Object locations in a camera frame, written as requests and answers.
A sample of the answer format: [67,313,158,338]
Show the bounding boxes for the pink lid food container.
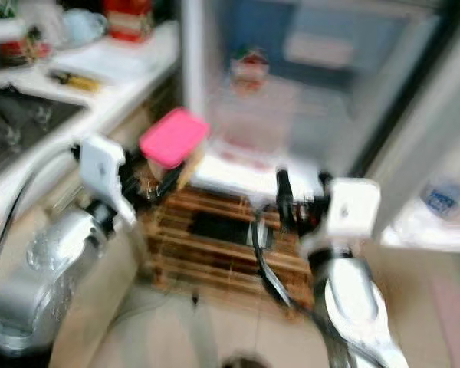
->
[139,107,211,190]

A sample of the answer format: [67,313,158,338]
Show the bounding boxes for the grey white fridge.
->
[180,0,453,208]

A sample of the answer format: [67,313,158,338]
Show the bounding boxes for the cream kitchen cabinet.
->
[0,21,182,255]

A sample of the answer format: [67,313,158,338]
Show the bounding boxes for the black appliance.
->
[186,210,274,251]

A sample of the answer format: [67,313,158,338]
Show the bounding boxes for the wooden slatted rack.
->
[142,184,320,309]

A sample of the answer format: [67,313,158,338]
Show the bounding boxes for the yellow black tool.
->
[48,68,102,94]

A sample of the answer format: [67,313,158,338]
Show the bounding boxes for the white cutting board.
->
[52,44,148,83]

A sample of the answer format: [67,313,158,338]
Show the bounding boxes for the clear water bottle blue cap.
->
[417,177,460,222]

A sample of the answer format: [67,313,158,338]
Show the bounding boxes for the black gas stove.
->
[0,83,83,182]

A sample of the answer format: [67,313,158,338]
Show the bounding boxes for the red white jar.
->
[228,46,271,94]

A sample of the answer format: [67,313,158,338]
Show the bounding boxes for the red canister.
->
[103,0,156,44]

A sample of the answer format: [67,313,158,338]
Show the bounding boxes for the pale blue cup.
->
[61,8,110,48]

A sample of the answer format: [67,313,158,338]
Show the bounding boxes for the dark red jar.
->
[0,34,48,67]

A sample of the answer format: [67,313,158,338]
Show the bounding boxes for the pink floor mat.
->
[424,274,460,368]

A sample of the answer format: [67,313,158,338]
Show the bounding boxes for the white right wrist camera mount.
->
[303,177,386,255]

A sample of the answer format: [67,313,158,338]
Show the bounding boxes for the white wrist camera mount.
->
[80,133,139,228]
[303,177,386,255]

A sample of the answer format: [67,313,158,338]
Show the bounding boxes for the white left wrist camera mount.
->
[80,133,139,228]

